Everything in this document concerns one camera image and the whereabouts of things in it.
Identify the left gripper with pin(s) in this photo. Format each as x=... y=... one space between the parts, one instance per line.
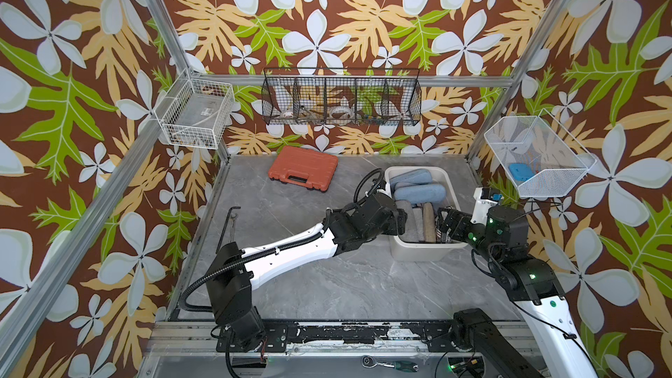
x=395 y=222

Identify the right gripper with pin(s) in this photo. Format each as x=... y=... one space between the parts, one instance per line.
x=465 y=220

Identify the dark grey glasses case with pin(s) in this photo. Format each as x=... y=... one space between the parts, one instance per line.
x=413 y=232

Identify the slate blue glasses case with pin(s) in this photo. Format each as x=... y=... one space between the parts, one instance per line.
x=421 y=194

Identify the cream plastic storage box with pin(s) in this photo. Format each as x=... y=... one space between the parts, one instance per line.
x=424 y=252

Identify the tan glasses case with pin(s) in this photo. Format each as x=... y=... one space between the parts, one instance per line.
x=429 y=223

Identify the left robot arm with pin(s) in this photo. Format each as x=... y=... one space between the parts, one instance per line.
x=226 y=288

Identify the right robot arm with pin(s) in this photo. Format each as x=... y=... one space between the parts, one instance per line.
x=534 y=289

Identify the blue object in basket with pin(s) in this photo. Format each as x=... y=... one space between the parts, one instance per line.
x=521 y=172

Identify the red plastic tool case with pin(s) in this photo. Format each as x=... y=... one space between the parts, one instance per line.
x=304 y=167

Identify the white mesh basket right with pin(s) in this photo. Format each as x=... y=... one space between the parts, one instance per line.
x=547 y=146

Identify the ratchet wrench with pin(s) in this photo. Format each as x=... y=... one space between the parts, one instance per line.
x=405 y=366

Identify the black hex key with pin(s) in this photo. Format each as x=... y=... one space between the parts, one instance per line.
x=231 y=217

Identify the black wire basket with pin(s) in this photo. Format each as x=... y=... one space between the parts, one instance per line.
x=341 y=96

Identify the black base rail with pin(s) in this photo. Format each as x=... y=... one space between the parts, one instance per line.
x=433 y=336

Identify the white wire basket left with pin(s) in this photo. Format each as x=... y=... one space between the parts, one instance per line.
x=194 y=111

